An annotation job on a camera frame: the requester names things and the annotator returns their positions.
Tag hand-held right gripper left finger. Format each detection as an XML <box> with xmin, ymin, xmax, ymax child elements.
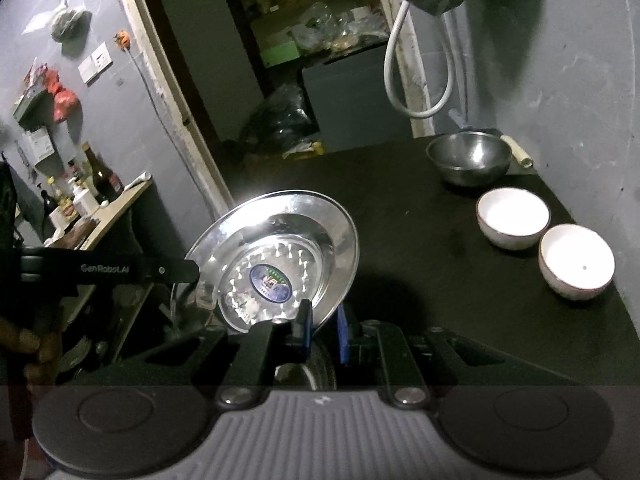
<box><xmin>131</xmin><ymin>300</ymin><xmax>315</xmax><ymax>408</ymax></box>

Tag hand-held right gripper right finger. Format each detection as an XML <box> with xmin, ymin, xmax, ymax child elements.
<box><xmin>337</xmin><ymin>305</ymin><xmax>511</xmax><ymax>408</ymax></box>

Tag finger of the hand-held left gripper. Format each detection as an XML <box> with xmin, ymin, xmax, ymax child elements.
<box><xmin>142</xmin><ymin>258</ymin><xmax>201</xmax><ymax>284</ymax></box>

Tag stainless steel plate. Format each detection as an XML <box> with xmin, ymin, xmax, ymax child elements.
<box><xmin>184</xmin><ymin>189</ymin><xmax>361</xmax><ymax>333</ymax></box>

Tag white ceramic bowl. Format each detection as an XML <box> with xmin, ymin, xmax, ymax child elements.
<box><xmin>538</xmin><ymin>223</ymin><xmax>616</xmax><ymax>302</ymax></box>
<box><xmin>475</xmin><ymin>187</ymin><xmax>552</xmax><ymax>252</ymax></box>

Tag stainless steel bowl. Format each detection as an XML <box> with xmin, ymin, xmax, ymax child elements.
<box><xmin>426</xmin><ymin>131</ymin><xmax>513</xmax><ymax>189</ymax></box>

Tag person's left hand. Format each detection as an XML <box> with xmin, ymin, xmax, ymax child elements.
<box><xmin>0</xmin><ymin>317</ymin><xmax>60</xmax><ymax>387</ymax></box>

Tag dark glass bottle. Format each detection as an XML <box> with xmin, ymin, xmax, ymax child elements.
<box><xmin>81</xmin><ymin>142</ymin><xmax>124</xmax><ymax>202</ymax></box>

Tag yellow bag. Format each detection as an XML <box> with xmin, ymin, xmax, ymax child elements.
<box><xmin>284</xmin><ymin>140</ymin><xmax>327</xmax><ymax>159</ymax></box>

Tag black plastic bag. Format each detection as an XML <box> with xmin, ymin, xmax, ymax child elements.
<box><xmin>239</xmin><ymin>84</ymin><xmax>322</xmax><ymax>157</ymax></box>

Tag grey cabinet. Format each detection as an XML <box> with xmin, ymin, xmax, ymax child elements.
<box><xmin>301</xmin><ymin>42</ymin><xmax>417</xmax><ymax>154</ymax></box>

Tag green box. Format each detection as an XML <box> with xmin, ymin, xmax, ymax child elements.
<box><xmin>260</xmin><ymin>40</ymin><xmax>302</xmax><ymax>69</ymax></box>

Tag grey hanging plastic bag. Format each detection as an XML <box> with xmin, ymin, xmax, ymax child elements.
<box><xmin>49</xmin><ymin>0</ymin><xmax>92</xmax><ymax>44</ymax></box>

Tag cream cylindrical roll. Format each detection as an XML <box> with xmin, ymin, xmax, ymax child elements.
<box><xmin>500</xmin><ymin>134</ymin><xmax>535</xmax><ymax>169</ymax></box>

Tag cluttered shelf goods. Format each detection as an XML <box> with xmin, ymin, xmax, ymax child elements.
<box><xmin>244</xmin><ymin>0</ymin><xmax>392</xmax><ymax>57</ymax></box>

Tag white wall box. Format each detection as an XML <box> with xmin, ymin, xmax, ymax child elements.
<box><xmin>22</xmin><ymin>127</ymin><xmax>54</xmax><ymax>164</ymax></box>

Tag pale door frame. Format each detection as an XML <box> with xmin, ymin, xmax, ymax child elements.
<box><xmin>107</xmin><ymin>0</ymin><xmax>237</xmax><ymax>213</ymax></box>

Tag white wall switch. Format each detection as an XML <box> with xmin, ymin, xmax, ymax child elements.
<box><xmin>78</xmin><ymin>42</ymin><xmax>114</xmax><ymax>85</ymax></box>

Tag white hose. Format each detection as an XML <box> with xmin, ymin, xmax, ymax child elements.
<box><xmin>383</xmin><ymin>0</ymin><xmax>457</xmax><ymax>120</ymax></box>

